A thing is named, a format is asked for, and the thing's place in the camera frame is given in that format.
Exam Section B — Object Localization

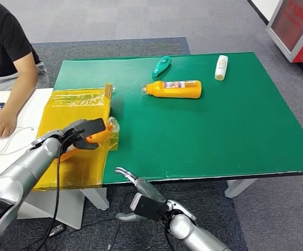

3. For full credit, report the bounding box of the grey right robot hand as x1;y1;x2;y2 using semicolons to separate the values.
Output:
115;167;167;222

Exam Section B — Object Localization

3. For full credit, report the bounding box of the orange bottle with clear cap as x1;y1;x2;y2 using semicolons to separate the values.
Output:
54;117;120;164
142;80;202;99

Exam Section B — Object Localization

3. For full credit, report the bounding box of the green plastic bottle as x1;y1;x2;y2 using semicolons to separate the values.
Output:
152;55;172;78

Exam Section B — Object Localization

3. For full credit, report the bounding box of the white plastic bottle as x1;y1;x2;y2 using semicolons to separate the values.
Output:
215;55;228;82

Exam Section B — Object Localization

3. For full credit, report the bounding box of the white table leg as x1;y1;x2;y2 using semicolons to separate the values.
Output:
79;187;110;211
225;178;256;199

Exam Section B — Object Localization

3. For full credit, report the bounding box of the white table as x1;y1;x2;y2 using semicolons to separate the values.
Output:
0;88;85;230

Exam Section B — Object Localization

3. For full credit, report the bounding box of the yellow film wrapped box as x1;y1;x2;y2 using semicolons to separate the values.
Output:
32;84;119;190

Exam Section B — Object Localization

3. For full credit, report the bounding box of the person's hand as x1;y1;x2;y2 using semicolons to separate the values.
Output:
0;110;17;138

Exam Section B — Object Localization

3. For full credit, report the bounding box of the person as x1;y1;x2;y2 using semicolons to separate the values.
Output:
0;0;50;138

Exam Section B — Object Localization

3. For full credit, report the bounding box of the red and white cabinet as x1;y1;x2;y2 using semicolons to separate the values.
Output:
266;0;303;63

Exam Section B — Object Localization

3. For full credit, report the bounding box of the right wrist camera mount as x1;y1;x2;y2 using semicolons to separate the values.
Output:
130;192;169;222

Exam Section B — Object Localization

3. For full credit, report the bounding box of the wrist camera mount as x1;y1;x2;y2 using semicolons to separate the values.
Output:
130;192;169;222
63;118;107;139

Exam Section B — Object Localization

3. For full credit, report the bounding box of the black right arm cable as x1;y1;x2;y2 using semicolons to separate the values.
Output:
163;214;176;251

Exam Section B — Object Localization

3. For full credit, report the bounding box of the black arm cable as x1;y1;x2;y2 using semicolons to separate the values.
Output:
20;130;85;251
163;214;176;251

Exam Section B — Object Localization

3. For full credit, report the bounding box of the black floor cable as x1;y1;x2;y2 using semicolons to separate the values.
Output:
63;193;136;250

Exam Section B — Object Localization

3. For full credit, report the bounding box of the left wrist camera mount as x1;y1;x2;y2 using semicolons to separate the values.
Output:
63;118;107;139

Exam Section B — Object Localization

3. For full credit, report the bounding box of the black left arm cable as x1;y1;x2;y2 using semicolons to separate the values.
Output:
20;130;85;251

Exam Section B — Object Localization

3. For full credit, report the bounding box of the thin white cable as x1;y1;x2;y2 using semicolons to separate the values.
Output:
0;127;36;157

